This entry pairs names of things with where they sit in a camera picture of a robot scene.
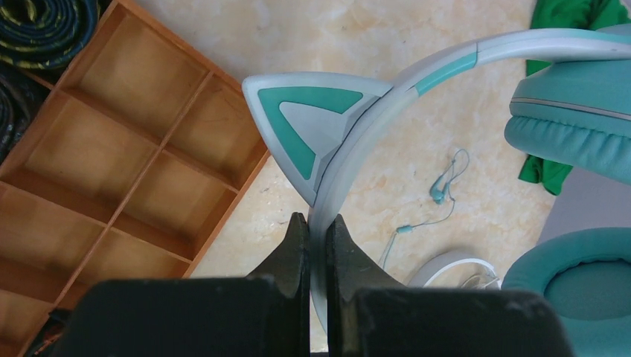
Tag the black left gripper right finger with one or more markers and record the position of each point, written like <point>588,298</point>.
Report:
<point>369,313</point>

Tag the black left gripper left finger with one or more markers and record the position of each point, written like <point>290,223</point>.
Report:
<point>265,313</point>

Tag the teal cat-ear headphones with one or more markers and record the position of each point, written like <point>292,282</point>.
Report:
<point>321,126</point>

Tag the white headphones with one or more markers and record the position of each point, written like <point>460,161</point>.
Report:
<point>456,269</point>

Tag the wooden compartment tray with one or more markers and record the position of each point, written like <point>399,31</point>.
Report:
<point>136,160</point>

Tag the black orange rolled item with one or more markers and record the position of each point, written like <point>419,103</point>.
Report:
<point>49,334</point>

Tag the dark rolled item middle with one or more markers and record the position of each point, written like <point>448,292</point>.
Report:
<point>21,100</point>

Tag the black yellow rolled item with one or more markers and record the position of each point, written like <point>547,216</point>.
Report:
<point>47,35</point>

